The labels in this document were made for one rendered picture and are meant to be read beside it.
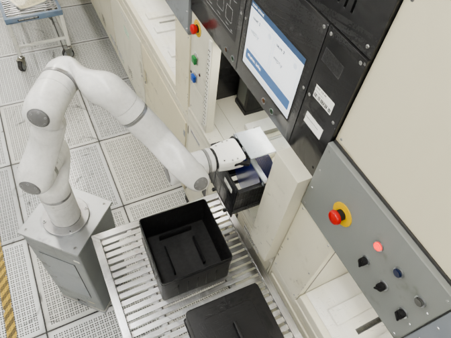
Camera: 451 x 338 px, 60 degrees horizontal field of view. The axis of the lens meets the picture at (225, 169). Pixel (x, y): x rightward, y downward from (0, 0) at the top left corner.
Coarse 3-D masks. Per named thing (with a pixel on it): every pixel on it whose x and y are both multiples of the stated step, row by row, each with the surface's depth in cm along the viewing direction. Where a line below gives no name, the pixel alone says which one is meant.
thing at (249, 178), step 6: (240, 168) 153; (246, 168) 147; (252, 168) 143; (240, 174) 154; (246, 174) 149; (252, 174) 144; (240, 180) 156; (246, 180) 150; (252, 180) 146; (258, 180) 141; (240, 186) 157; (246, 186) 152
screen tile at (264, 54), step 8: (256, 16) 111; (256, 24) 112; (256, 32) 114; (264, 32) 110; (248, 40) 120; (256, 40) 115; (264, 40) 111; (272, 40) 107; (256, 48) 117; (264, 48) 112; (264, 56) 114; (264, 64) 115
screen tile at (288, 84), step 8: (280, 48) 105; (272, 56) 110; (280, 56) 106; (288, 56) 103; (272, 64) 111; (288, 64) 104; (272, 72) 112; (280, 72) 109; (296, 72) 102; (280, 80) 110; (288, 80) 106; (288, 88) 107
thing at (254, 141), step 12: (240, 132) 136; (252, 132) 136; (252, 144) 133; (264, 144) 134; (252, 156) 130; (216, 180) 149; (228, 180) 138; (264, 180) 134; (228, 192) 141; (240, 192) 132; (252, 192) 139; (228, 204) 144; (240, 204) 141; (252, 204) 145
